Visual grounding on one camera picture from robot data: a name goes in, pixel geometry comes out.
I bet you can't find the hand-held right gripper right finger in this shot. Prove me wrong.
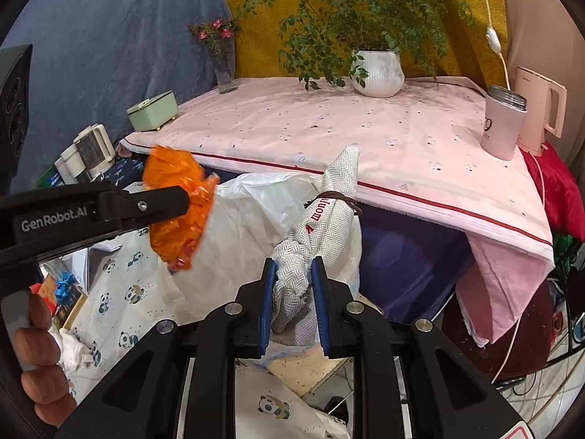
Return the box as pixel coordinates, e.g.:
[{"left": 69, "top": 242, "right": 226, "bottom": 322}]
[{"left": 311, "top": 256, "right": 526, "bottom": 439}]

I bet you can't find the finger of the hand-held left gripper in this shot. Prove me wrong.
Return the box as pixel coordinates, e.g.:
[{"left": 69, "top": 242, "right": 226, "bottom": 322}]
[{"left": 98, "top": 184, "right": 192, "bottom": 234}]

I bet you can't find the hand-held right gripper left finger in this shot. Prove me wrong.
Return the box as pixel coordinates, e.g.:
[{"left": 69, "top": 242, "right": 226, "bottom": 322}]
[{"left": 55, "top": 258, "right": 279, "bottom": 439}]

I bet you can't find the orange wrapper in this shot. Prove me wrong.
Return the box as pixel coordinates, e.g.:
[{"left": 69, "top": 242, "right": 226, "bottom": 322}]
[{"left": 143, "top": 144, "right": 220, "bottom": 271}]

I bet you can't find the herringbone cloth roll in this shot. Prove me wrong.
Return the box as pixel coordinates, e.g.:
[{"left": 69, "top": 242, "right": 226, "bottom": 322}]
[{"left": 269, "top": 145, "right": 363, "bottom": 345}]

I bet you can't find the person's left hand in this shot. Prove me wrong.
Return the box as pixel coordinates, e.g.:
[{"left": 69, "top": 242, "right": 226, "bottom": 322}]
[{"left": 13, "top": 293, "right": 78, "bottom": 427}]

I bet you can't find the green canister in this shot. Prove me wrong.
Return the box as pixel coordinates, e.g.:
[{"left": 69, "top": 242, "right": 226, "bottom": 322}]
[{"left": 37, "top": 165, "right": 63, "bottom": 189}]

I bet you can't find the navy printed cloth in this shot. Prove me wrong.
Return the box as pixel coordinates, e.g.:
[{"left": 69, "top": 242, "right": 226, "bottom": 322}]
[{"left": 103, "top": 155, "right": 148, "bottom": 194}]

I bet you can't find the blue ribbon bow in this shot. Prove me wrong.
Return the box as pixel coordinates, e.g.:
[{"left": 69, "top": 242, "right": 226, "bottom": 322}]
[{"left": 54, "top": 272, "right": 80, "bottom": 301}]

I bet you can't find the white juicer jug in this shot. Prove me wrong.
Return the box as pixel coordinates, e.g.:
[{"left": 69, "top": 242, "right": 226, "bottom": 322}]
[{"left": 73, "top": 123, "right": 115, "bottom": 179}]

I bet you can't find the panda printed sheet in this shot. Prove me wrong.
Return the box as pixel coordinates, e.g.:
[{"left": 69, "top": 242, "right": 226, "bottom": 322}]
[{"left": 68, "top": 229, "right": 354, "bottom": 439}]

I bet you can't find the pale green box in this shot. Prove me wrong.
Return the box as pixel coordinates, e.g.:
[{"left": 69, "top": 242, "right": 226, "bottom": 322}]
[{"left": 127, "top": 91, "right": 179, "bottom": 132}]

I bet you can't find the dark purple cloth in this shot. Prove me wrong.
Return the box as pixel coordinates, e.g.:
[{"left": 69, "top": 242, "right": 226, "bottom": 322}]
[{"left": 355, "top": 213, "right": 477, "bottom": 326}]

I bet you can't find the crumpled white tissue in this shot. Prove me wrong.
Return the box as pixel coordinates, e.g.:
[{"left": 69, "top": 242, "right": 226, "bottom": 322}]
[{"left": 49, "top": 327, "right": 95, "bottom": 372}]

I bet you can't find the glass vase with pink flowers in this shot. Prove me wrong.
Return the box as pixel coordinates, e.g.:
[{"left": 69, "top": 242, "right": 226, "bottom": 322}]
[{"left": 188, "top": 17, "right": 241, "bottom": 94}]

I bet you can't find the blue cloth backdrop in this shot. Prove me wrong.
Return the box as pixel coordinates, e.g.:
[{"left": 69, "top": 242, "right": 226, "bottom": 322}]
[{"left": 0, "top": 0, "right": 235, "bottom": 184}]

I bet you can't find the pink tablecloth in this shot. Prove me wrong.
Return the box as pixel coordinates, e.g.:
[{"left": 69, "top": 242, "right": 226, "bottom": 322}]
[{"left": 116, "top": 75, "right": 556, "bottom": 348}]

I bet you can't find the yellow cloth backdrop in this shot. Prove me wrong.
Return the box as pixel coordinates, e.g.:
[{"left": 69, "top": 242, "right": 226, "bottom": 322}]
[{"left": 215, "top": 0, "right": 509, "bottom": 91}]

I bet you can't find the dark red cloth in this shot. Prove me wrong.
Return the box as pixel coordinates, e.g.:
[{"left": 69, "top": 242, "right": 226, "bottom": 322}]
[{"left": 442, "top": 278, "right": 564, "bottom": 381}]

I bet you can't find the potted green plant white pot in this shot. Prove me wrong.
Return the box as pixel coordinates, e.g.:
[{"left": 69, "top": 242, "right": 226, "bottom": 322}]
[{"left": 233, "top": 0, "right": 476, "bottom": 98}]

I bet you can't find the pink insulated cup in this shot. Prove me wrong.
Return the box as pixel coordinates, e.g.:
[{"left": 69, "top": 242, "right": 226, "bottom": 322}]
[{"left": 480, "top": 85, "right": 528, "bottom": 162}]

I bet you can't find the pink electric kettle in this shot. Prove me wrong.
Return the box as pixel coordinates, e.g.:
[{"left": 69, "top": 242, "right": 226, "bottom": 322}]
[{"left": 514, "top": 66, "right": 568, "bottom": 155}]

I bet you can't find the beige curtain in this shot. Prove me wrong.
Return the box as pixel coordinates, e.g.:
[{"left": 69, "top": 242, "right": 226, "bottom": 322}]
[{"left": 497, "top": 0, "right": 585, "bottom": 165}]

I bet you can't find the white cord with switch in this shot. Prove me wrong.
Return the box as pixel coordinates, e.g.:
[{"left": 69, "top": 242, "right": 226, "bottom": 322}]
[{"left": 471, "top": 0, "right": 513, "bottom": 90}]

